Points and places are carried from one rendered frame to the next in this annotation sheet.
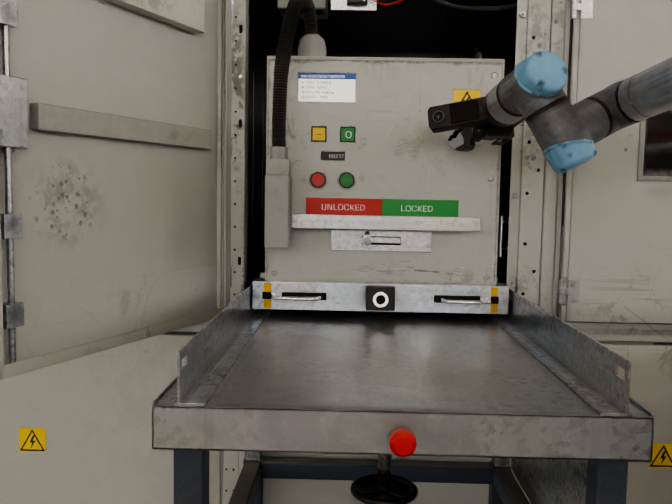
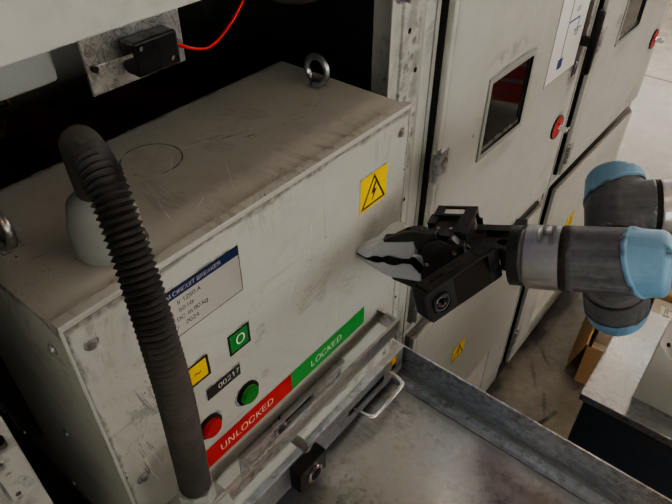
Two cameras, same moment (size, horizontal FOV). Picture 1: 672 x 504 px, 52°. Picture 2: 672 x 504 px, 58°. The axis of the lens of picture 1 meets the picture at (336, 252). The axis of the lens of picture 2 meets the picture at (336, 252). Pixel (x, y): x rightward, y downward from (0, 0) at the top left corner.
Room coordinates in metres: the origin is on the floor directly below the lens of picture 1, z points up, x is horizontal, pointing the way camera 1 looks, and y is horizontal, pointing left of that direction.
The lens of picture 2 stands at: (1.10, 0.27, 1.74)
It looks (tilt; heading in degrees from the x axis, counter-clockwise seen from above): 40 degrees down; 308
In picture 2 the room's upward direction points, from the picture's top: straight up
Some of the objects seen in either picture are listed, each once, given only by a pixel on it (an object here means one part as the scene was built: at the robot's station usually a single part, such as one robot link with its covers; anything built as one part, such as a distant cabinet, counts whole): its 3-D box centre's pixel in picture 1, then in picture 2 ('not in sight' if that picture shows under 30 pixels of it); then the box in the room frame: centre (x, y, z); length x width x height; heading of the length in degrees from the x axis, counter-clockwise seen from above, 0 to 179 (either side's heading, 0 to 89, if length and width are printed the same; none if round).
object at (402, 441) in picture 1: (402, 439); not in sight; (0.81, -0.08, 0.82); 0.04 x 0.03 x 0.03; 179
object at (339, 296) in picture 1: (379, 296); (290, 454); (1.47, -0.10, 0.89); 0.54 x 0.05 x 0.06; 89
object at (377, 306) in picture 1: (380, 298); (309, 468); (1.43, -0.09, 0.90); 0.06 x 0.03 x 0.05; 89
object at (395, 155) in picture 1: (382, 176); (290, 351); (1.46, -0.09, 1.15); 0.48 x 0.01 x 0.48; 89
